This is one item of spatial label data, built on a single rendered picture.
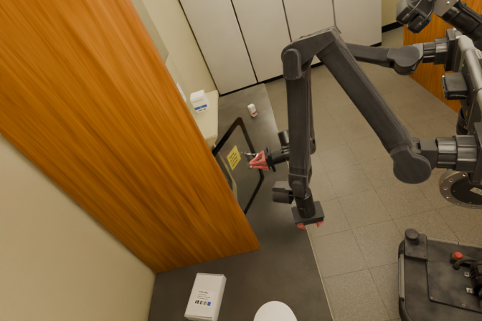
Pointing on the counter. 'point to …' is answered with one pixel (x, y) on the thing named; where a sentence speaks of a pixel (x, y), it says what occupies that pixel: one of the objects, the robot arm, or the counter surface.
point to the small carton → (199, 101)
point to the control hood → (208, 119)
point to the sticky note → (234, 157)
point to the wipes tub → (275, 312)
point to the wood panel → (110, 115)
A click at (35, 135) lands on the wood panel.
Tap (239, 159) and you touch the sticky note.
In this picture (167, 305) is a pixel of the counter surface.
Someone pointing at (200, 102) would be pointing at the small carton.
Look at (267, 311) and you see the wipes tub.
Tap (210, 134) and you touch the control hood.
